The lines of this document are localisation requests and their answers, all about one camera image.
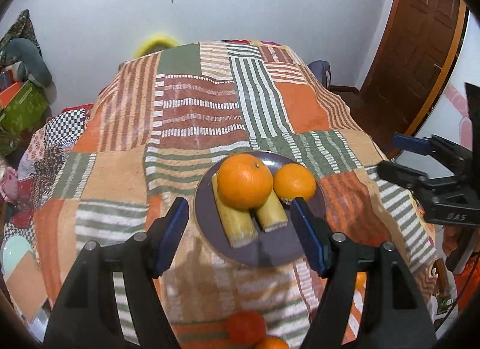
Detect small mandarin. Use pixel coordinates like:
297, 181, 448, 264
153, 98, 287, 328
255, 336, 290, 349
355, 272, 367, 291

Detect large orange with sticker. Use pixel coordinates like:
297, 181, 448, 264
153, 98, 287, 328
273, 163, 317, 202

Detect large red tomato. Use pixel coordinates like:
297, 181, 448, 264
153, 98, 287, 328
224, 311, 267, 346

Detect large orange with dimple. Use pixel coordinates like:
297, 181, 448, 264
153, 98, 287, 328
216, 153, 273, 211

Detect brown wooden door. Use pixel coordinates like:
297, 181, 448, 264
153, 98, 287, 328
360, 0, 467, 157

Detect purple ceramic plate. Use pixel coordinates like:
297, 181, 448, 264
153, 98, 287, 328
194, 161, 304, 268

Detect pink toy figure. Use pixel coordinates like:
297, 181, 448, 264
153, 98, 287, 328
0, 166, 18, 203

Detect blue grey backpack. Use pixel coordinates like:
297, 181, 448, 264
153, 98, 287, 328
307, 60, 331, 89

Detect checkered quilt underneath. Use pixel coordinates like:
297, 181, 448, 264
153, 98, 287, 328
1, 104, 94, 245

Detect striped patchwork blanket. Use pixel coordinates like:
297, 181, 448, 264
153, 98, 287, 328
33, 40, 437, 348

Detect green storage box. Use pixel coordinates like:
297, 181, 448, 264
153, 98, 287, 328
1, 81, 49, 156

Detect grey green plush pillow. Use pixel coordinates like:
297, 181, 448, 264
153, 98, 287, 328
1, 38, 52, 88

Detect yellow foam ring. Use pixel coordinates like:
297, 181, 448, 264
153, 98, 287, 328
133, 33, 183, 59

